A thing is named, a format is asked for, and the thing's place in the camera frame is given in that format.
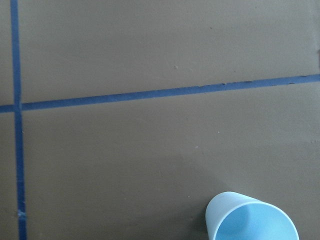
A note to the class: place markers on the light blue cup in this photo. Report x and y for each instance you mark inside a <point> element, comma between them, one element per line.
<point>234,216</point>

